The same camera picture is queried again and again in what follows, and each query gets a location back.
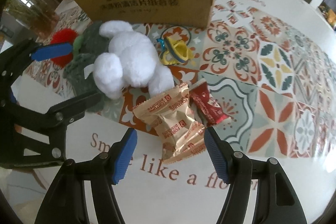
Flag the glass vase dried flowers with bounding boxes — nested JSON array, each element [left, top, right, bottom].
[[5, 0, 59, 39]]

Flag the red fluffy plush strawberry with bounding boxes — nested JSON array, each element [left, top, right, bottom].
[[50, 28, 78, 68]]

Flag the beige fortune biscuit packet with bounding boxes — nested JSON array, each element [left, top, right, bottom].
[[133, 83, 206, 164]]

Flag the dark green fuzzy cloth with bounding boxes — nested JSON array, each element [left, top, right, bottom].
[[63, 21, 109, 113]]

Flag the patterned tile table runner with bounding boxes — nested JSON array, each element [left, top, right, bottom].
[[23, 0, 336, 160]]

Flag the white plush toy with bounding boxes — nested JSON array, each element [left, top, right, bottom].
[[93, 20, 175, 100]]

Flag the yellow blue small toy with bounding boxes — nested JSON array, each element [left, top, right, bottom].
[[157, 37, 194, 65]]

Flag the red snack packet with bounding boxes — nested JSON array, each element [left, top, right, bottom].
[[190, 78, 231, 126]]

